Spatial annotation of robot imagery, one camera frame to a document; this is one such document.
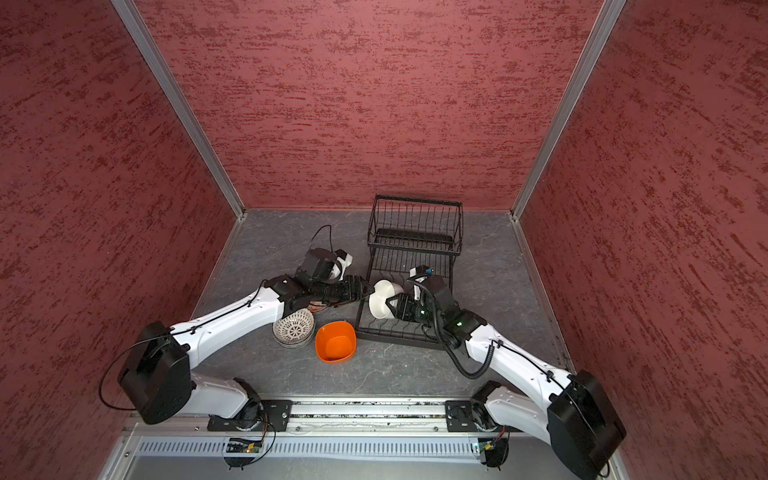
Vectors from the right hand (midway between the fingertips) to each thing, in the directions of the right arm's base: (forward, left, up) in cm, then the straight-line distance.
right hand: (389, 310), depth 80 cm
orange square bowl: (-3, +17, -13) cm, 21 cm away
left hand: (+3, +6, +1) cm, 7 cm away
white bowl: (+7, +1, -1) cm, 7 cm away
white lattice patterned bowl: (-1, +28, -8) cm, 29 cm away
